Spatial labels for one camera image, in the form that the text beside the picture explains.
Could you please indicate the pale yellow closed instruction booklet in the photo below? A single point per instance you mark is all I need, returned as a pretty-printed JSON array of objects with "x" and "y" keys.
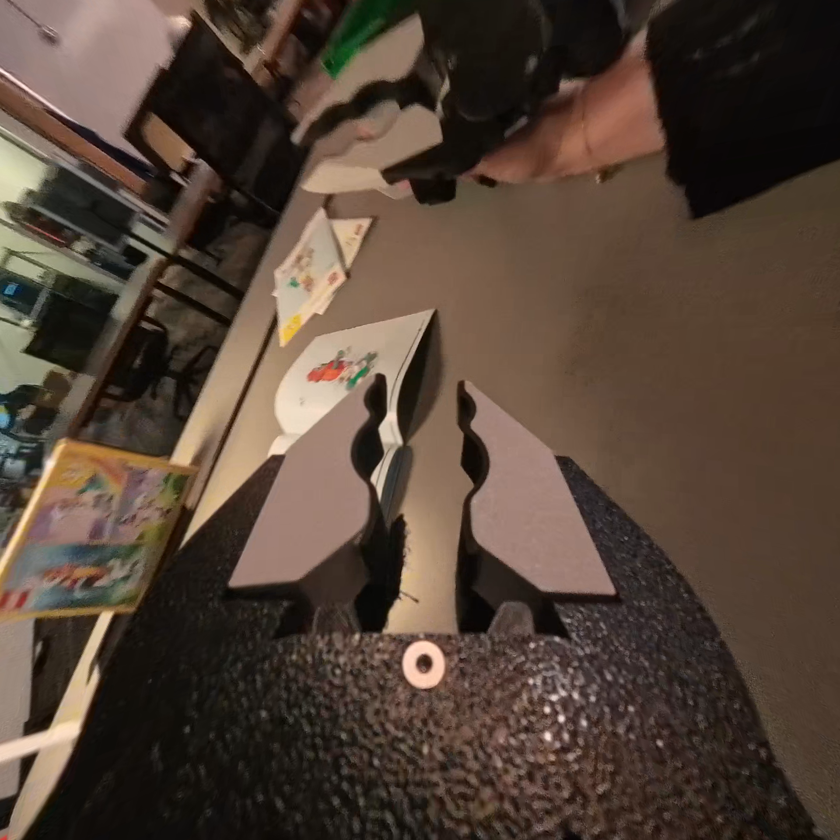
[{"x": 354, "y": 236}]

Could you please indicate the light blue closed instruction booklet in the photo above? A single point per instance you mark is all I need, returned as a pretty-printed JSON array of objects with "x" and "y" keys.
[{"x": 308, "y": 269}]

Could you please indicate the black office chair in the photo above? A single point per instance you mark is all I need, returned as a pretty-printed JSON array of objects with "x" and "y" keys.
[{"x": 197, "y": 105}]

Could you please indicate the person's right hand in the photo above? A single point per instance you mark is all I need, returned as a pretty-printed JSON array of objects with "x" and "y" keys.
[{"x": 590, "y": 131}]

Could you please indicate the person's right forearm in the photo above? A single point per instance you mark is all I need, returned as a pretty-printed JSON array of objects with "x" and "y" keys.
[{"x": 754, "y": 98}]

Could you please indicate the green plastic bin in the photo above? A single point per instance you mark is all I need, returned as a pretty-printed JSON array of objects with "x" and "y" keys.
[{"x": 358, "y": 39}]

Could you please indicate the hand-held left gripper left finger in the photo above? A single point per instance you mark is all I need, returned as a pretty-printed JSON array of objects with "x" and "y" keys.
[{"x": 308, "y": 505}]

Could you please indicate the long background desk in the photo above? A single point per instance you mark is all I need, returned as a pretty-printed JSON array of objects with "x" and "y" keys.
[{"x": 65, "y": 124}]

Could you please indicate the open instruction booklet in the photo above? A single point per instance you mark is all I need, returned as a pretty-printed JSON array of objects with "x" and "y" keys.
[{"x": 341, "y": 358}]

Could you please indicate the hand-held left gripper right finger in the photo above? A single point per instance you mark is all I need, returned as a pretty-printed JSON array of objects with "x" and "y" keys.
[{"x": 531, "y": 518}]

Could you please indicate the yellow lego set box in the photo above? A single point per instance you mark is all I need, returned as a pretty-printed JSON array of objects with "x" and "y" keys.
[{"x": 98, "y": 525}]

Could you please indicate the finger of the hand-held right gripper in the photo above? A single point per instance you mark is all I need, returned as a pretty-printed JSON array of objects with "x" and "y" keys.
[
  {"x": 348, "y": 180},
  {"x": 394, "y": 134}
]

